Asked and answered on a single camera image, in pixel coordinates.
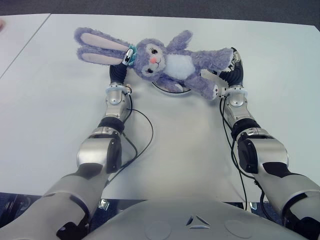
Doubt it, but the white plate with black rim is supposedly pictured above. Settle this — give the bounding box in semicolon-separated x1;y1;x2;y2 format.
152;81;192;97

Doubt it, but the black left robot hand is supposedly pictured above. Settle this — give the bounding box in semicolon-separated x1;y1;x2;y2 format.
109;48;135;85

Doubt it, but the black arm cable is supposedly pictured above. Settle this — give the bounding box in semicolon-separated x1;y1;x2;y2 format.
103;93;155;186
219;97;266;213

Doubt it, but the purple plush bunny doll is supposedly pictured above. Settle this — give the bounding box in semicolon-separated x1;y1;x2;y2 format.
73;26;235;101

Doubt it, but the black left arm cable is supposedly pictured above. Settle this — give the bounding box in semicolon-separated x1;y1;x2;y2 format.
103;93;155;186

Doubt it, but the grey robot torso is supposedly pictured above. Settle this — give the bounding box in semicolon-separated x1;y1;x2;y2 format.
82;198;308;240

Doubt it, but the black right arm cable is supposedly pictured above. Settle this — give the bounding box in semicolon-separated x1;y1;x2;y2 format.
219;97;266;213

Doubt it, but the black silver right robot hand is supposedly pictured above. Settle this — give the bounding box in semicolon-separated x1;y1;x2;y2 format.
212;46;245;88

